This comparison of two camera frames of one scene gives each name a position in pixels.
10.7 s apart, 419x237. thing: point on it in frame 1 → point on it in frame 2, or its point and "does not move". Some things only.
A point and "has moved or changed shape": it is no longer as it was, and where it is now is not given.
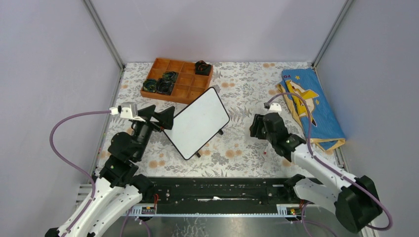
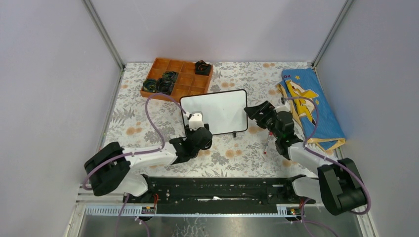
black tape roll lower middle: x=164 y=87 does not move
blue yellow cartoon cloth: x=326 y=130 does not move
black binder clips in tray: x=202 y=68 does not move
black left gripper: x=165 y=118 → x=188 y=132
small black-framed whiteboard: x=196 y=126 has moved or changed shape
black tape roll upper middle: x=171 y=76 does not move
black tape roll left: x=149 y=85 does not move
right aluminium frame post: x=332 y=32 does not move
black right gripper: x=255 y=129 → x=264 y=108
